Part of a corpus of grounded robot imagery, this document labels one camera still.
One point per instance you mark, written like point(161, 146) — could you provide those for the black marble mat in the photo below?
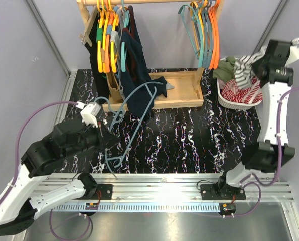
point(206, 139)

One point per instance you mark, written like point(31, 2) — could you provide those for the black garment on rack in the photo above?
point(99, 78)

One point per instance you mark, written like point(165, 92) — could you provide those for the white laundry basket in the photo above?
point(231, 105)

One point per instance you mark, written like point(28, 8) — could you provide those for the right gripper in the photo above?
point(255, 64)

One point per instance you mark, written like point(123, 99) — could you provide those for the teal hanger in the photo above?
point(187, 22)

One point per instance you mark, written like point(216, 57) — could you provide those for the navy garment on rack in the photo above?
point(136, 77)

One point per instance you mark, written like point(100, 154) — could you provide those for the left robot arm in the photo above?
point(20, 209)

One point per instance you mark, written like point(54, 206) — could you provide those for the blue grey hanger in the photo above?
point(132, 120)

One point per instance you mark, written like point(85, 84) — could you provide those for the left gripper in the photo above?
point(106, 139)

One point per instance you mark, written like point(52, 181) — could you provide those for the olive green shirt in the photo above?
point(225, 69)

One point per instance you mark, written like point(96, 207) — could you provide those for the wooden clothes rack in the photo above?
point(187, 91)

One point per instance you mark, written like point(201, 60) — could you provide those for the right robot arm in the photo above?
point(272, 150)

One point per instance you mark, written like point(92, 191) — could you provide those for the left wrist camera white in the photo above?
point(89, 113)

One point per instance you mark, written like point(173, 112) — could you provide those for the yellow hanger left group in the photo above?
point(102, 7)

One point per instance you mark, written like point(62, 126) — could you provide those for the red striped tank top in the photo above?
point(249, 95)

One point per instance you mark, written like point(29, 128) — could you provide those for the orange empty hanger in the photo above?
point(212, 11)

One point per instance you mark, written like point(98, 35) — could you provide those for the aluminium rail base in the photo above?
point(173, 193)

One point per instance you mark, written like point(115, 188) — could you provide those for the tan garment on rack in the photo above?
point(116, 92)

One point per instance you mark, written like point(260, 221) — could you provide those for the black white striped tank top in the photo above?
point(242, 71)

